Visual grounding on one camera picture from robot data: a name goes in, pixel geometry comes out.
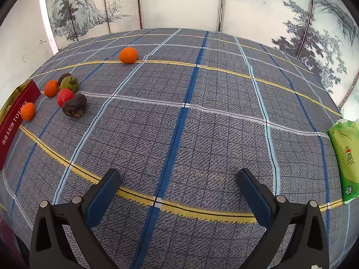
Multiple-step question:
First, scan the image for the person's purple clothing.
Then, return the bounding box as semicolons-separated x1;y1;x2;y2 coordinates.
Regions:
0;218;30;269

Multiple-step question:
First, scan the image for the red tomato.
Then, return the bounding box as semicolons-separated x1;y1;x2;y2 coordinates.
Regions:
57;89;74;107

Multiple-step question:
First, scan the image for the grey plaid bed sheet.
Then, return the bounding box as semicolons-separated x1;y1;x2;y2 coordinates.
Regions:
0;28;352;269

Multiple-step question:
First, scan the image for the green wet wipes packet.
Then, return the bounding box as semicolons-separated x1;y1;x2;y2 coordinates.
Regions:
327;118;359;204

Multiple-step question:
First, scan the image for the red cardboard box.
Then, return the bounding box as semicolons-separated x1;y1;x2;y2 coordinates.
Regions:
0;80;41;171

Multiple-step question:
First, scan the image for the dark brown round fruit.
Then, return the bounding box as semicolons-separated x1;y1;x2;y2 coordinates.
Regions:
57;73;72;87

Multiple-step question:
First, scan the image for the wrinkled dark brown fruit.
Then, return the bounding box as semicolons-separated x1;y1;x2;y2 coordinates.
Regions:
62;93;88;118

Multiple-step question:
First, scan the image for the orange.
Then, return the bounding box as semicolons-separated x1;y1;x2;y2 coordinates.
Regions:
21;102;36;121
119;46;138;64
44;80;59;98

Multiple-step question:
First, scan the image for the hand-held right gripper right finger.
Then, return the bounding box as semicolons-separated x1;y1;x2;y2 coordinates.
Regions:
236;168;329;269

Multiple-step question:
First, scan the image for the landscape painted folding screen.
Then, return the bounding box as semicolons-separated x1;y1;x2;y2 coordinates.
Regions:
44;0;359;113

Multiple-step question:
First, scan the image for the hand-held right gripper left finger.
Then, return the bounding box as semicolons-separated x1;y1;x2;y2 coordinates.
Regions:
29;168;122;269

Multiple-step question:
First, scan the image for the green persimmon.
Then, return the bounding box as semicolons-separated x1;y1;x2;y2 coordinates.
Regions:
60;76;79;92

